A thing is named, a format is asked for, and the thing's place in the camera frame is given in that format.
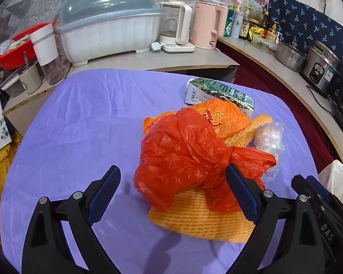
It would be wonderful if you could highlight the yellow cloth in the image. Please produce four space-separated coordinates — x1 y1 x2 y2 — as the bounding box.
0 131 23 234

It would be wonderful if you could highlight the dark red curtain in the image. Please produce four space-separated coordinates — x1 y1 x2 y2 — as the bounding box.
233 54 340 174

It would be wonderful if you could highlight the small steel pot with lid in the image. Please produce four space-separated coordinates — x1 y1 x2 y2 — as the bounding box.
276 41 306 72

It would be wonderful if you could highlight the dark sauce bottle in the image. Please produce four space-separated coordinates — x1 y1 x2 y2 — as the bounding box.
239 8 251 40

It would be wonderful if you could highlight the jar with yellow label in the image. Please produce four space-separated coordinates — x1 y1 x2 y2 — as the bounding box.
248 19 268 42

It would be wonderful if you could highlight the orange foam net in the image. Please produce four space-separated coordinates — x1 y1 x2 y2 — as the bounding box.
147 187 256 244
223 113 275 149

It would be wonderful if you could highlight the pink electric kettle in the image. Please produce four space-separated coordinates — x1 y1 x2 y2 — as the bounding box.
191 1 229 50

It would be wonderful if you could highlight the glass kettle with white handle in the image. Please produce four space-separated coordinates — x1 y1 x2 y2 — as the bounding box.
157 0 195 53

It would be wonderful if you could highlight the slim soy sauce bottle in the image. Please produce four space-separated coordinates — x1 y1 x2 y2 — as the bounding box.
260 11 271 39

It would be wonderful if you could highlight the amber pump bottle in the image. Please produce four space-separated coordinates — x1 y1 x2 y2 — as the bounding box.
266 21 279 44

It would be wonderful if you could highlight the pale blue bottle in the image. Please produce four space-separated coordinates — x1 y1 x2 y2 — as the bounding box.
230 4 245 38

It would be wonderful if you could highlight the clear plastic bag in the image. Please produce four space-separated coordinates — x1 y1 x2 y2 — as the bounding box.
253 121 286 182

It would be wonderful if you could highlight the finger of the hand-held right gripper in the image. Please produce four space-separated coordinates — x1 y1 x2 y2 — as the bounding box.
306 175 336 203
291 174 323 206

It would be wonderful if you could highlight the white plastic bag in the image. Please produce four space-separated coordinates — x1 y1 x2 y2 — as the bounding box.
319 159 343 217

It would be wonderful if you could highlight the steel rice cooker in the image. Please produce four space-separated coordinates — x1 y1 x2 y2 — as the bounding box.
299 40 342 97

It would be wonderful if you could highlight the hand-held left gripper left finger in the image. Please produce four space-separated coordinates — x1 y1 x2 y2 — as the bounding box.
21 165 122 274

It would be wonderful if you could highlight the white rectangular container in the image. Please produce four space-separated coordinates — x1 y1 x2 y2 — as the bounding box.
0 63 43 97

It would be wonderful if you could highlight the green and white milk carton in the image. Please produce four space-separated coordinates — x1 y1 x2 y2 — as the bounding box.
184 78 255 117

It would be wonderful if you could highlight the purple tablecloth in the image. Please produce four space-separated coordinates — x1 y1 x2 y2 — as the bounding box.
0 68 323 274

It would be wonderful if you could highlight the beige counter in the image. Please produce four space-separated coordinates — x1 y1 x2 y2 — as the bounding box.
216 36 343 177

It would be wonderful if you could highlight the black power cable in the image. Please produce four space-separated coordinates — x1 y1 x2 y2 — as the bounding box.
306 84 340 115

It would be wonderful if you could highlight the clear food container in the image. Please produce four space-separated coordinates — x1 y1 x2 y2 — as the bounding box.
252 36 278 52

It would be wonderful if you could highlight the grey patterned sheet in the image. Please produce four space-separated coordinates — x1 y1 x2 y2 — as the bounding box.
0 0 83 55

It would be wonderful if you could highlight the red plastic basin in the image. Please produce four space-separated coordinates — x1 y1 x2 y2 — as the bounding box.
0 22 52 69

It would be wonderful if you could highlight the navy patterned cloth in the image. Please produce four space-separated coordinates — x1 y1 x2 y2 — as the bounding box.
267 0 343 103

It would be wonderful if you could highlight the white dish rack with lid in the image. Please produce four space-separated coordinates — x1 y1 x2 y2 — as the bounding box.
54 0 163 66

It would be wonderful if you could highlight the orange printed wrapper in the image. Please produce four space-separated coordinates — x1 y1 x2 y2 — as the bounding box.
143 98 252 140

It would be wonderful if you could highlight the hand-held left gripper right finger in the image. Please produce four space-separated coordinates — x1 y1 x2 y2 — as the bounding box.
225 163 328 274

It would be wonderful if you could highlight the white portable blender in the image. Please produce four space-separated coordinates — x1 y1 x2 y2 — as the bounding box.
30 23 66 85

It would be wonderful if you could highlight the white and green box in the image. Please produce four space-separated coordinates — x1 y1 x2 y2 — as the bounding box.
240 0 263 20

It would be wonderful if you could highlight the red plastic bag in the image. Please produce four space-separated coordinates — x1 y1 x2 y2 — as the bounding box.
134 107 276 213

